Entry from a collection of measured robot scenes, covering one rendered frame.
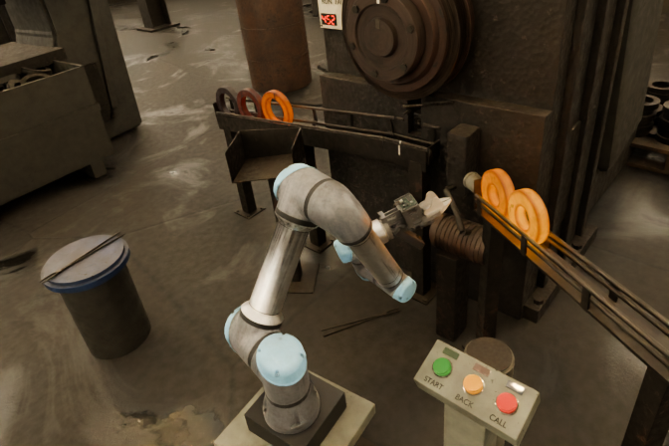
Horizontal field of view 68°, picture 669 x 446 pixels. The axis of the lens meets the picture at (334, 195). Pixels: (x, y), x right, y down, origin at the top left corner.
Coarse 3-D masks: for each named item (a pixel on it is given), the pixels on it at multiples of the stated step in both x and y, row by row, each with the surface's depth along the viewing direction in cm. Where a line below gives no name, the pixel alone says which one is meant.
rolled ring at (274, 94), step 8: (264, 96) 230; (272, 96) 226; (280, 96) 223; (264, 104) 233; (280, 104) 225; (288, 104) 224; (264, 112) 236; (272, 112) 236; (288, 112) 224; (288, 120) 227
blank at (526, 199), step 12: (516, 192) 135; (528, 192) 131; (516, 204) 136; (528, 204) 130; (540, 204) 128; (516, 216) 138; (540, 216) 127; (528, 228) 133; (540, 228) 128; (540, 240) 130
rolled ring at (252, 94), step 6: (246, 90) 237; (252, 90) 237; (240, 96) 242; (246, 96) 239; (252, 96) 235; (258, 96) 236; (240, 102) 244; (258, 102) 235; (240, 108) 247; (246, 108) 248; (258, 108) 236; (246, 114) 247; (258, 114) 239
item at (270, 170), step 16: (272, 128) 205; (288, 128) 204; (240, 144) 207; (256, 144) 209; (272, 144) 209; (288, 144) 208; (240, 160) 206; (256, 160) 210; (272, 160) 207; (288, 160) 204; (240, 176) 200; (256, 176) 197; (272, 176) 195; (272, 192) 206; (304, 272) 236; (304, 288) 226
